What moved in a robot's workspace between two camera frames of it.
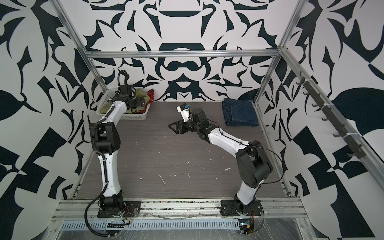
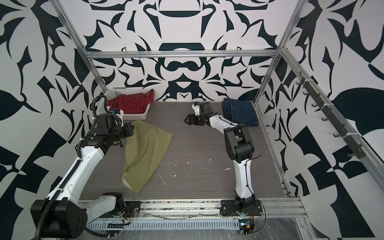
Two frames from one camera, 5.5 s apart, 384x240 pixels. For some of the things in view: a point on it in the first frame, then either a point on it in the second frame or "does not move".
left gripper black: [140, 104] -> [128, 127]
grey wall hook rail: [320, 101] does not move
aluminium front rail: [85, 209] does not move
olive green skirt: [139, 92] -> [146, 145]
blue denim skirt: [239, 112] does not move
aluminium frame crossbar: [273, 53] does not move
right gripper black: [180, 123] -> [192, 118]
